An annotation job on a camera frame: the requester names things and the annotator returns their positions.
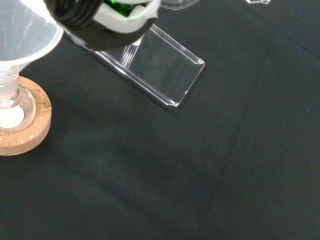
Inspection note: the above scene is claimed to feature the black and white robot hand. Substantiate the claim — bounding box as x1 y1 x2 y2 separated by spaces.
43 0 161 52

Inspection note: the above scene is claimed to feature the clear plastic funnel stand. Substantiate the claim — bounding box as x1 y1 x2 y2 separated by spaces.
65 23 206 109

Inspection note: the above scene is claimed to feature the translucent white plastic funnel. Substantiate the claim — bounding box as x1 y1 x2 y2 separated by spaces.
0 0 63 97

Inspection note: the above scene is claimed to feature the round-bottom glass flask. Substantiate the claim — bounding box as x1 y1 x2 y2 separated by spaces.
0 72 36 135

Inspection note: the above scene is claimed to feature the black table cloth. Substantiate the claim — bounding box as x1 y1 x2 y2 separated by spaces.
0 0 320 240

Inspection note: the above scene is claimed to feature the round cork ring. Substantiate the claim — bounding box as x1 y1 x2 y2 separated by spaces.
0 75 53 157

